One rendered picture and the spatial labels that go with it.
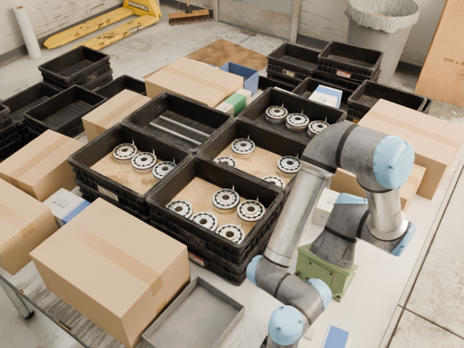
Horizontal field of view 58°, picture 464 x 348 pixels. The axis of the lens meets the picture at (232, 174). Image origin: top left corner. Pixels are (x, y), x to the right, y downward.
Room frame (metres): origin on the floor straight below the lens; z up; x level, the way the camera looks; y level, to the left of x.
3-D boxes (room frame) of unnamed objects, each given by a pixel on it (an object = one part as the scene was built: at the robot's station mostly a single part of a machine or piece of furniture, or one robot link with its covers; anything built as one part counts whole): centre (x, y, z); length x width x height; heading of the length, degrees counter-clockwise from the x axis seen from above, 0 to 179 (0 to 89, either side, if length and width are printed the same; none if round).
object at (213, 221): (0.98, 0.10, 0.86); 0.10 x 0.10 x 0.01
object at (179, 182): (1.04, 0.06, 0.87); 0.40 x 0.30 x 0.11; 57
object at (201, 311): (0.67, 0.12, 0.73); 0.27 x 0.20 x 0.05; 144
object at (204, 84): (1.91, 0.19, 0.80); 0.40 x 0.30 x 0.20; 56
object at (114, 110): (1.69, 0.53, 0.78); 0.30 x 0.22 x 0.16; 148
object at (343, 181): (1.27, -0.59, 0.78); 0.30 x 0.22 x 0.16; 54
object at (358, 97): (2.20, -0.95, 0.37); 0.40 x 0.30 x 0.45; 56
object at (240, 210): (1.04, -0.07, 0.86); 0.10 x 0.10 x 0.01
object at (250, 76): (2.09, -0.02, 0.81); 0.20 x 0.15 x 0.07; 56
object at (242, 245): (1.04, 0.06, 0.92); 0.40 x 0.30 x 0.02; 57
